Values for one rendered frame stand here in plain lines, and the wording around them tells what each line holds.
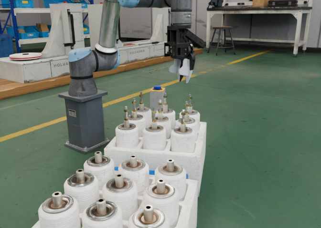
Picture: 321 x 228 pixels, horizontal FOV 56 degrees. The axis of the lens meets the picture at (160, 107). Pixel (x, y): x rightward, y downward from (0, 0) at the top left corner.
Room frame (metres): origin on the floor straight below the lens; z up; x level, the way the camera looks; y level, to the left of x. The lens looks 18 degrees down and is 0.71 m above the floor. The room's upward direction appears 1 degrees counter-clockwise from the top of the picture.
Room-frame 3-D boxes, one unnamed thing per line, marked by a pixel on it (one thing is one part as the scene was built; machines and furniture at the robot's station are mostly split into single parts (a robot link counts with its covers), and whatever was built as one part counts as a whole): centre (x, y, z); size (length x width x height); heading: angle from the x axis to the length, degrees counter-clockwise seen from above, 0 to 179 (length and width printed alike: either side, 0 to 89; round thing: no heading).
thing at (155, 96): (1.58, 0.02, 0.16); 0.07 x 0.07 x 0.31; 78
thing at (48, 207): (0.65, 0.26, 0.25); 0.08 x 0.08 x 0.01
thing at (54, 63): (3.26, 1.25, 0.45); 0.82 x 0.57 x 0.74; 144
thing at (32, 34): (5.86, 2.56, 0.36); 0.50 x 0.38 x 0.21; 55
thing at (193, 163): (1.28, 0.00, 0.09); 0.39 x 0.39 x 0.18; 78
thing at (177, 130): (1.14, -0.09, 0.25); 0.08 x 0.08 x 0.01
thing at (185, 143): (1.14, -0.09, 0.16); 0.10 x 0.10 x 0.18
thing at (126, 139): (1.19, 0.14, 0.16); 0.10 x 0.10 x 0.18
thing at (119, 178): (0.74, 0.12, 0.26); 0.02 x 0.02 x 0.03
